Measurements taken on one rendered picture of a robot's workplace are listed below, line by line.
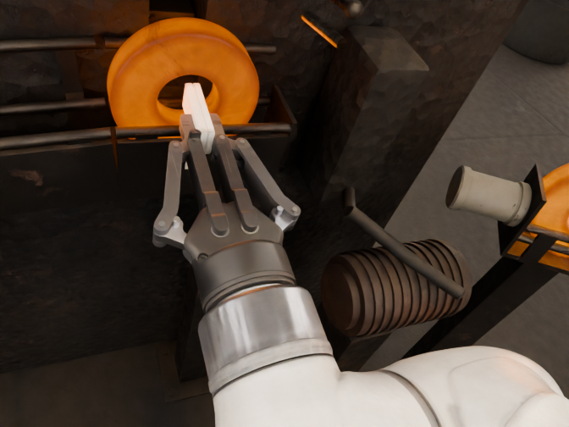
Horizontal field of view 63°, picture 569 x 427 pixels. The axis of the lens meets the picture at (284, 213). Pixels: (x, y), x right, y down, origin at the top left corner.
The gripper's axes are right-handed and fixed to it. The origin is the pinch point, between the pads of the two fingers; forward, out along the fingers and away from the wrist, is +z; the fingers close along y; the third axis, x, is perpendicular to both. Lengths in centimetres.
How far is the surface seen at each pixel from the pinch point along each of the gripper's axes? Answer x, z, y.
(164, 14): 1.2, 15.2, -0.7
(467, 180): -4.9, -7.1, 34.0
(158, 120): -3.5, 3.4, -3.0
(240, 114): -3.0, 3.4, 5.9
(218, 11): 4.0, 12.1, 4.4
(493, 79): -85, 111, 188
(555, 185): -0.6, -12.1, 41.5
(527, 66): -86, 124, 224
